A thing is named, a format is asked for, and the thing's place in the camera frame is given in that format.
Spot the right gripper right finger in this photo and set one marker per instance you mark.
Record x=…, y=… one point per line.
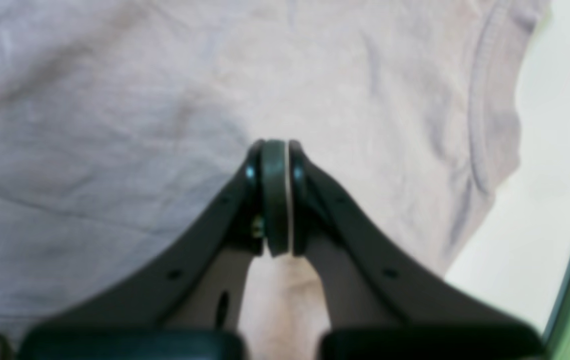
x=382, y=304

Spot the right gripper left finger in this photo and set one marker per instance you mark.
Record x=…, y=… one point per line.
x=185, y=303

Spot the mauve pink t-shirt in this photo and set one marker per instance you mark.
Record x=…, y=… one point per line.
x=120, y=120

